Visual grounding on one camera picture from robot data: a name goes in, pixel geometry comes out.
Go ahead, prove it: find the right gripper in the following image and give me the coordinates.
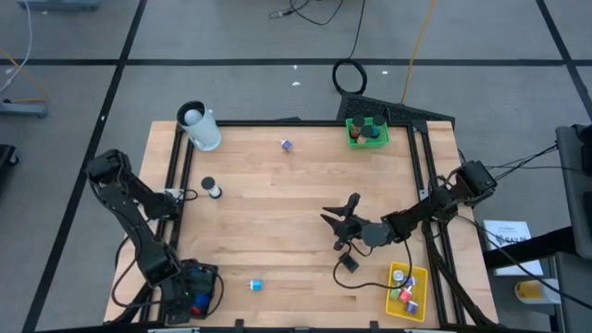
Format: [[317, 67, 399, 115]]
[[320, 192, 366, 252]]

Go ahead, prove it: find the black plastic box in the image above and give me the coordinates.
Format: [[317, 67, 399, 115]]
[[339, 254, 361, 274]]

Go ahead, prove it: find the yellow plastic basket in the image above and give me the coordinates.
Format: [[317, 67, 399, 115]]
[[385, 261, 430, 323]]

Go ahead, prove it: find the black plastic tray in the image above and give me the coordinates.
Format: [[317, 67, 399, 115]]
[[169, 260, 219, 319]]

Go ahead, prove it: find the green plastic basket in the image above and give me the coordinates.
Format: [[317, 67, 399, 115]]
[[345, 116, 391, 150]]

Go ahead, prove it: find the white sand hourglass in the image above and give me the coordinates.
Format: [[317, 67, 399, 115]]
[[200, 176, 224, 200]]

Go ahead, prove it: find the black perforated panel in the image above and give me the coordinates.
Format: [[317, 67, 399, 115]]
[[336, 92, 457, 129]]

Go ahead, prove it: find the white cylindrical container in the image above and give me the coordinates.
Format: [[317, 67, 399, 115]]
[[177, 100, 222, 153]]

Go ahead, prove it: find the white printed paper sheet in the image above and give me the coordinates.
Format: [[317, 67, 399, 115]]
[[482, 219, 545, 278]]

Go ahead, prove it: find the black diagonal beam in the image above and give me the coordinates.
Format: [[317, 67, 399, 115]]
[[483, 225, 577, 270]]

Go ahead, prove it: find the black floor object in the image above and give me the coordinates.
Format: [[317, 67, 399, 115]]
[[0, 143, 19, 186]]

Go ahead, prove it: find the grey metal cabinet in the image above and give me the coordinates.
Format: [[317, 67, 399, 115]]
[[554, 123, 592, 260]]

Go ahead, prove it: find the grey stand foot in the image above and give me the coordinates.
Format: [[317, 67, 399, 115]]
[[0, 100, 47, 117], [17, 0, 101, 13]]

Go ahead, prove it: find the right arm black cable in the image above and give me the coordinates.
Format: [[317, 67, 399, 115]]
[[331, 238, 413, 290]]

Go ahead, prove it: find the black coiled cable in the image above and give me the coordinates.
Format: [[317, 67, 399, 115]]
[[331, 0, 369, 96]]

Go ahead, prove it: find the long yellow cable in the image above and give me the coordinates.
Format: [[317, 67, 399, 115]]
[[400, 0, 438, 105]]

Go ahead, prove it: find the loose black floor cable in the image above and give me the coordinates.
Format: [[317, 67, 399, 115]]
[[266, 0, 346, 27]]

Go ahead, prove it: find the black cable bundle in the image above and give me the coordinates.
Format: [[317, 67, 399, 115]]
[[492, 142, 563, 181]]

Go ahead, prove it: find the thin yellow floor cable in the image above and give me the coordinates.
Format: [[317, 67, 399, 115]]
[[0, 45, 47, 104]]

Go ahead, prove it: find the white floor cable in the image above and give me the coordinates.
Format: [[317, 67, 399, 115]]
[[0, 0, 33, 93]]

